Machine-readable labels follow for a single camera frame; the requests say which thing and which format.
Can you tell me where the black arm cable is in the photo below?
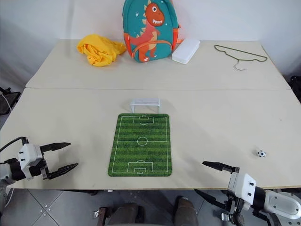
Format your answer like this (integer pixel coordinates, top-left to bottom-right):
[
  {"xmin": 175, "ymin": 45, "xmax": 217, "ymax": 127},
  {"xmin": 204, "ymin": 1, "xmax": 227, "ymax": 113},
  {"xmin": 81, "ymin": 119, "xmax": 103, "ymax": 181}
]
[
  {"xmin": 251, "ymin": 208, "xmax": 275, "ymax": 226},
  {"xmin": 0, "ymin": 136, "xmax": 29, "ymax": 153}
]

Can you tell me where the olive wire clothes hanger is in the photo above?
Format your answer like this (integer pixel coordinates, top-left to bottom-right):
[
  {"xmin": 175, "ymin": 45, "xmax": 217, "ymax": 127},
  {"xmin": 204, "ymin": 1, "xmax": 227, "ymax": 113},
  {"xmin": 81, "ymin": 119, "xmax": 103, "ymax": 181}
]
[{"xmin": 214, "ymin": 44, "xmax": 269, "ymax": 72}]

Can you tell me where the yellow crumpled cloth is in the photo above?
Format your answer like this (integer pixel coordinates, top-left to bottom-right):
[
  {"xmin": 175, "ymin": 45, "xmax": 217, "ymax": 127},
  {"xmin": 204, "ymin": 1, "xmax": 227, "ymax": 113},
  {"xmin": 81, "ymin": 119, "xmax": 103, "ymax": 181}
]
[{"xmin": 77, "ymin": 34, "xmax": 127, "ymax": 68}]

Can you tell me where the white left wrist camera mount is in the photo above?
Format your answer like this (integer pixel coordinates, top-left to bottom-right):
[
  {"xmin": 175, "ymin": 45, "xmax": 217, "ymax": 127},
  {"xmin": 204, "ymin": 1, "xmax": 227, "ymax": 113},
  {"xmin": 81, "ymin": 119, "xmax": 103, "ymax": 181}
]
[{"xmin": 18, "ymin": 143, "xmax": 45, "ymax": 181}]

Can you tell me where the black equipment piece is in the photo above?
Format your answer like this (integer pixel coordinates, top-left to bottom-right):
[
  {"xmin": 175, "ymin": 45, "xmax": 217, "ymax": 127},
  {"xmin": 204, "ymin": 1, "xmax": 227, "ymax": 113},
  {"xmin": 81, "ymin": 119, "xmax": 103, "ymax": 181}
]
[{"xmin": 290, "ymin": 75, "xmax": 301, "ymax": 90}]

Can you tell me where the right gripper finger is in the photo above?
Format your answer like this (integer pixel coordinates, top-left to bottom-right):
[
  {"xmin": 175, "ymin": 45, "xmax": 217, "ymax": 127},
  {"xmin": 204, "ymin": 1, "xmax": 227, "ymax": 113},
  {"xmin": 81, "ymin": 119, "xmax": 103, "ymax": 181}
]
[
  {"xmin": 194, "ymin": 188, "xmax": 230, "ymax": 210},
  {"xmin": 202, "ymin": 161, "xmax": 236, "ymax": 174}
]

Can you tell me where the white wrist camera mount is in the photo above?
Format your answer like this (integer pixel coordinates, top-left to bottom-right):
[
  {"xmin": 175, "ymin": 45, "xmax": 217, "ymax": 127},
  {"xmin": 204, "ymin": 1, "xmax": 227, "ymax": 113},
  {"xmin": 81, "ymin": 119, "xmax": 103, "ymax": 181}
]
[
  {"xmin": 18, "ymin": 143, "xmax": 45, "ymax": 181},
  {"xmin": 227, "ymin": 173, "xmax": 257, "ymax": 211}
]

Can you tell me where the dark rounded shape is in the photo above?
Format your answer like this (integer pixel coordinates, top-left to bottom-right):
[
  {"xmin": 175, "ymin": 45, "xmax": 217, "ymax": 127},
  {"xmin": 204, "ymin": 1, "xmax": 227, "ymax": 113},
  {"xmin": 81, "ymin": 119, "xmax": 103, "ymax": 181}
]
[
  {"xmin": 110, "ymin": 202, "xmax": 144, "ymax": 226},
  {"xmin": 173, "ymin": 195, "xmax": 199, "ymax": 226}
]

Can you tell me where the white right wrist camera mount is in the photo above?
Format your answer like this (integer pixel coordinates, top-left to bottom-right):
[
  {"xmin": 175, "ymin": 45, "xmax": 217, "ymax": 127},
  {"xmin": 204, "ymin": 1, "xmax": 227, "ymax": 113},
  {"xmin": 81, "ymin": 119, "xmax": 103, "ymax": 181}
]
[{"xmin": 227, "ymin": 173, "xmax": 257, "ymax": 211}]

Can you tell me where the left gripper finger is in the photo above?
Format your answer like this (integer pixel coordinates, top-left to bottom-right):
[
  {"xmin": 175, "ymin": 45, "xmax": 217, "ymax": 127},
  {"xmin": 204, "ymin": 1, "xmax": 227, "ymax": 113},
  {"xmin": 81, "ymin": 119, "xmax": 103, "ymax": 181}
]
[
  {"xmin": 39, "ymin": 142, "xmax": 72, "ymax": 154},
  {"xmin": 48, "ymin": 162, "xmax": 79, "ymax": 180}
]

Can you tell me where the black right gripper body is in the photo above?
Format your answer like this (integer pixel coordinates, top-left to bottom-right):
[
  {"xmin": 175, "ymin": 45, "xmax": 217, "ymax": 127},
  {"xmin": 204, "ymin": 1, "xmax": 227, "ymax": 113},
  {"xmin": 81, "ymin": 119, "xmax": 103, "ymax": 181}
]
[{"xmin": 224, "ymin": 166, "xmax": 245, "ymax": 213}]

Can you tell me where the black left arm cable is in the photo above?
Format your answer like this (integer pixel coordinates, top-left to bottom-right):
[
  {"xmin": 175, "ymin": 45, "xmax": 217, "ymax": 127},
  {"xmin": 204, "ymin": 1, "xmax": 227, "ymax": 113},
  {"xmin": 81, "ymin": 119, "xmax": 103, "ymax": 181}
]
[{"xmin": 0, "ymin": 136, "xmax": 29, "ymax": 153}]

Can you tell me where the white rectangular plastic case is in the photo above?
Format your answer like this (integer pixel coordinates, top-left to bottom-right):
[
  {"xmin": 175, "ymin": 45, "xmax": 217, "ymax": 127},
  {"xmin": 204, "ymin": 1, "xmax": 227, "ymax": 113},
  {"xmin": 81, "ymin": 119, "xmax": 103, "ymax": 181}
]
[{"xmin": 171, "ymin": 38, "xmax": 201, "ymax": 65}]

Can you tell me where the small white goal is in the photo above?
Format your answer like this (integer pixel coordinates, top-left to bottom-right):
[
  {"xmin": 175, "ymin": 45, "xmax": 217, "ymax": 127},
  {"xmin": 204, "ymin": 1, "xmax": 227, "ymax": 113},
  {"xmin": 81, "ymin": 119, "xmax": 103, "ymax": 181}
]
[{"xmin": 128, "ymin": 98, "xmax": 162, "ymax": 114}]

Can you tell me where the black stand with white cable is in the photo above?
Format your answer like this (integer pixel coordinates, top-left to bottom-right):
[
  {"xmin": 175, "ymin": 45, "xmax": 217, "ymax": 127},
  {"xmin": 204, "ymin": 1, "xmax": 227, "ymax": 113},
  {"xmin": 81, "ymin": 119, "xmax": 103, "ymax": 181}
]
[{"xmin": 0, "ymin": 86, "xmax": 22, "ymax": 116}]

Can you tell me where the teal dinosaur backpack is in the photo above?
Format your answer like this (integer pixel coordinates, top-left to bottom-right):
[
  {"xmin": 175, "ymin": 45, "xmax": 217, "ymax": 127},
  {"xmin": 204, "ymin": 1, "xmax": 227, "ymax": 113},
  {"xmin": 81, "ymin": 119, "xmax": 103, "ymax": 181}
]
[{"xmin": 122, "ymin": 0, "xmax": 183, "ymax": 63}]

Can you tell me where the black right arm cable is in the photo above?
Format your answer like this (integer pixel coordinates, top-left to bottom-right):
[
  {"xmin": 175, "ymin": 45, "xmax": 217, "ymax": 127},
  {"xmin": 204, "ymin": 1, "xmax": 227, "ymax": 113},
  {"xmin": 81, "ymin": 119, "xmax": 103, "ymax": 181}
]
[{"xmin": 251, "ymin": 208, "xmax": 275, "ymax": 226}]

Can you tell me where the green soccer field mat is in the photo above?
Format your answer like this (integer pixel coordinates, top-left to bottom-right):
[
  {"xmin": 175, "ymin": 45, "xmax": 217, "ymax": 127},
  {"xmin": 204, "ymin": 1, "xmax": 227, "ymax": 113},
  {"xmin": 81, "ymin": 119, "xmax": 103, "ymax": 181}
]
[{"xmin": 107, "ymin": 113, "xmax": 173, "ymax": 178}]

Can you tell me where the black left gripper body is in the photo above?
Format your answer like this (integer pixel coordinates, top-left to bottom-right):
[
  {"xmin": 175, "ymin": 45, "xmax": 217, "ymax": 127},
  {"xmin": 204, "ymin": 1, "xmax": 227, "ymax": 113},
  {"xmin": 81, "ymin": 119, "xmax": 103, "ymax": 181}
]
[{"xmin": 27, "ymin": 146, "xmax": 52, "ymax": 181}]

